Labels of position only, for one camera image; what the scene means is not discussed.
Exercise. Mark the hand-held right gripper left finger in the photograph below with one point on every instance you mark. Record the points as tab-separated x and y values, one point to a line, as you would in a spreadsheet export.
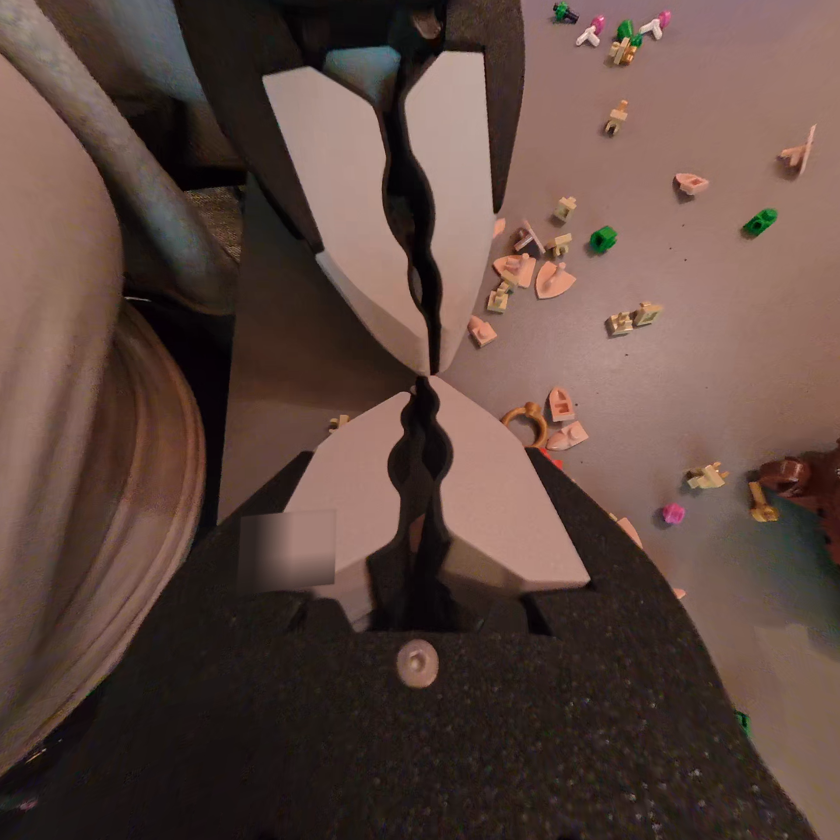
354	472

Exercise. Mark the scattered tan small bricks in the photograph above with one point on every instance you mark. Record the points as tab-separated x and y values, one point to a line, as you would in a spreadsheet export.
565	210

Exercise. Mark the grey desk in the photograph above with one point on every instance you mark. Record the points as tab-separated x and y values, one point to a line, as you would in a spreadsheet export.
722	361

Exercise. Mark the green and tan brick cluster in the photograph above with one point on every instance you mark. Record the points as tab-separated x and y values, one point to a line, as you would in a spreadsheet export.
625	40

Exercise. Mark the dark green small brick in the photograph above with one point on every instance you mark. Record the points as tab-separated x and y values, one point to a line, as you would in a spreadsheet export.
561	11

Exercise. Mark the person's pale shirt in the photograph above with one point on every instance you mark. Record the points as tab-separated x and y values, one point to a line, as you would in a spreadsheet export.
65	394

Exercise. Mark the red small brick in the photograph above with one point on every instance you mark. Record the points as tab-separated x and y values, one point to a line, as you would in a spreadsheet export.
555	459

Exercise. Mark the magenta small brick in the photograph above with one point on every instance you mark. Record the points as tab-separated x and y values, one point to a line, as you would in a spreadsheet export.
673	513

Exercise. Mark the scattered pale pink petal bricks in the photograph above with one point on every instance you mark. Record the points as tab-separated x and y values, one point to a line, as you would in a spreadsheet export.
554	281

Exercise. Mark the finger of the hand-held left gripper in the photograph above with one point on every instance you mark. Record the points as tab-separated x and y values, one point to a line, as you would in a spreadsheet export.
334	197
453	197

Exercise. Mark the white and magenta bud brick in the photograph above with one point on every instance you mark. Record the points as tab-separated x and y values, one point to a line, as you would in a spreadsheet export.
589	33
656	23

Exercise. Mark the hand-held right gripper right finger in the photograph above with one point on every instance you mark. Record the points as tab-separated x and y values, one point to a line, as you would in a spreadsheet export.
499	512

